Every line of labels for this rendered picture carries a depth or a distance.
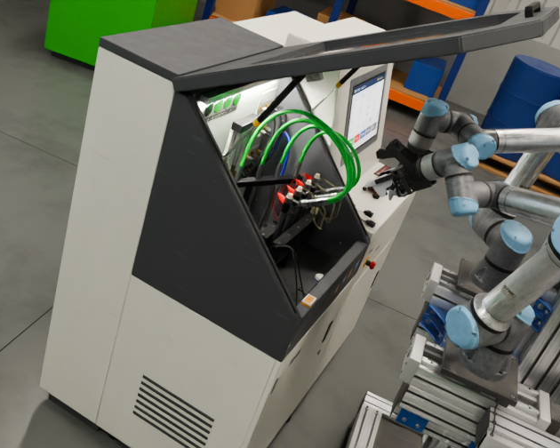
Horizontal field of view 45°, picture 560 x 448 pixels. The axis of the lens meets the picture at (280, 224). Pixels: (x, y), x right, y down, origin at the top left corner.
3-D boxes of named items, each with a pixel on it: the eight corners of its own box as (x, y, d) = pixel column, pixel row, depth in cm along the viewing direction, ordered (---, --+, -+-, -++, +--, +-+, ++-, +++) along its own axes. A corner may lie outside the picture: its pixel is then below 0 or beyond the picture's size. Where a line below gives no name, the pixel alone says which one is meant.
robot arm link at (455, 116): (477, 148, 214) (448, 142, 210) (460, 132, 223) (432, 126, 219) (488, 125, 211) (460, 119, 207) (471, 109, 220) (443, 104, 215)
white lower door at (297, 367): (228, 500, 246) (285, 361, 213) (223, 496, 246) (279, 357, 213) (301, 400, 300) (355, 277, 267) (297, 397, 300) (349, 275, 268)
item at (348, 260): (286, 356, 214) (302, 318, 206) (274, 349, 215) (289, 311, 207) (353, 277, 266) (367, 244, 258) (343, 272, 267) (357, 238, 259)
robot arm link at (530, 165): (479, 245, 239) (573, 109, 216) (459, 221, 251) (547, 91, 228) (503, 252, 244) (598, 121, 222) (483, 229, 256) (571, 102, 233)
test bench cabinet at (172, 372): (216, 522, 248) (280, 364, 210) (92, 436, 263) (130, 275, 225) (295, 412, 307) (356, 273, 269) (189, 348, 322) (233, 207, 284)
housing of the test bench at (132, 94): (92, 436, 263) (178, 74, 191) (36, 398, 271) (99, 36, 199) (257, 286, 381) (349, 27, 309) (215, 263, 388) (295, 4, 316)
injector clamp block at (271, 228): (269, 281, 239) (282, 246, 232) (245, 268, 242) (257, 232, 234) (308, 246, 268) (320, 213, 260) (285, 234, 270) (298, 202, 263)
